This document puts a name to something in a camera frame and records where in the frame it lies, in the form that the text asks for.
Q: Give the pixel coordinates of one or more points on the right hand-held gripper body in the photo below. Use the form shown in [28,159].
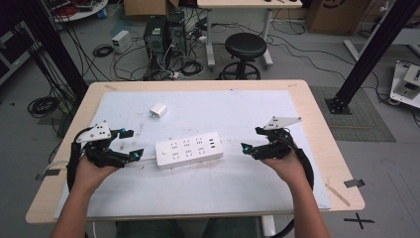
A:
[277,148]

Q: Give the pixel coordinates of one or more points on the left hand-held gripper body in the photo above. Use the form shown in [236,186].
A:
[99,155]

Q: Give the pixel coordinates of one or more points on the person's left hand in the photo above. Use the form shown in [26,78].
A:
[89,173]

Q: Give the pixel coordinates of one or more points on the person's right hand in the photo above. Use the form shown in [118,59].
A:
[289,168]

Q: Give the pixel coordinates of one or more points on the white charger adapter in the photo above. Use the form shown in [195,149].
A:
[158,110]

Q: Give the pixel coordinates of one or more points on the grey tape piece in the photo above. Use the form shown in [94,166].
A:
[49,173]

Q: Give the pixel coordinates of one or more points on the white power strip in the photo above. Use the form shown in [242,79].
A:
[189,150]

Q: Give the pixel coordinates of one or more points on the white table mat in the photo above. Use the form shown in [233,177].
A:
[204,191]

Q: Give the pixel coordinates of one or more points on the thin wooden stick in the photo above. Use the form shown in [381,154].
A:
[337,194]

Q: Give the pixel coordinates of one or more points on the white table leg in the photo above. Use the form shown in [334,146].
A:
[268,226]

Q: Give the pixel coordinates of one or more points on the black tape piece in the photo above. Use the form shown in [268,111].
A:
[354,183]

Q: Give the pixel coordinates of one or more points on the black round stool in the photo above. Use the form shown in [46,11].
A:
[246,46]

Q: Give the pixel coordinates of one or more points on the grey floor mat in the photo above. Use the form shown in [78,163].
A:
[360,115]

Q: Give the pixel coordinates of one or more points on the white power supply box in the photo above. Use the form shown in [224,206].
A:
[121,41]

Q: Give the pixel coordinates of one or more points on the black computer tower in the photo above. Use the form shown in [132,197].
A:
[177,33]
[155,39]

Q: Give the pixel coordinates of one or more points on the cardboard box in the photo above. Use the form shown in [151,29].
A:
[147,7]
[336,16]

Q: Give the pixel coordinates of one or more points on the white-legged desk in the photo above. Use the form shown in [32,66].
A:
[251,3]

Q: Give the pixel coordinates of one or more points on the round white table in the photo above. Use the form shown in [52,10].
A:
[82,11]

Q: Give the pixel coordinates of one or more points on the white machine base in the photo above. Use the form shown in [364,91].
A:
[407,84]

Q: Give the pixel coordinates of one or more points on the black metal post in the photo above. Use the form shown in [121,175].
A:
[373,53]
[54,46]

